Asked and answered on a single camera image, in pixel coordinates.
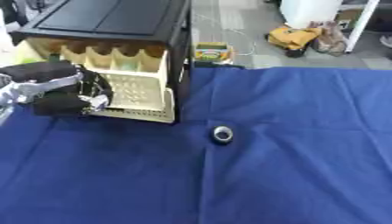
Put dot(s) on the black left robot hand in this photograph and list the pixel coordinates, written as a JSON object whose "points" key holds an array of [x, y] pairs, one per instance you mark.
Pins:
{"points": [[56, 87]]}

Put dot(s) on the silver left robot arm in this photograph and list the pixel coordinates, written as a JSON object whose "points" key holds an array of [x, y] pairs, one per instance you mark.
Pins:
{"points": [[20, 90]]}

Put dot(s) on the pale compartment drawer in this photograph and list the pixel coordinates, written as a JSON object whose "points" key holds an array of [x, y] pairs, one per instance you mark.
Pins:
{"points": [[138, 84]]}

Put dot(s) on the colourful crayon box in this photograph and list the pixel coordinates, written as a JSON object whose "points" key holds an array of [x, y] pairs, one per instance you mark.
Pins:
{"points": [[213, 53]]}

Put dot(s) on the small round silver black object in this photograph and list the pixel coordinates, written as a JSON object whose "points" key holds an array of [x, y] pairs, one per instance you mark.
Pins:
{"points": [[223, 134]]}

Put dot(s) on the white cylinder bin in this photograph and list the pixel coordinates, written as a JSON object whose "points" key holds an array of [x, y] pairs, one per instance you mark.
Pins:
{"points": [[310, 11]]}

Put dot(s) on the tan bag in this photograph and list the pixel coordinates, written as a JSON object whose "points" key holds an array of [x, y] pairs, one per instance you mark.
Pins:
{"points": [[329, 39]]}

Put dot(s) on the white frame post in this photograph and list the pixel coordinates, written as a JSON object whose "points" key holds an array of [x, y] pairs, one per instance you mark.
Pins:
{"points": [[362, 24]]}

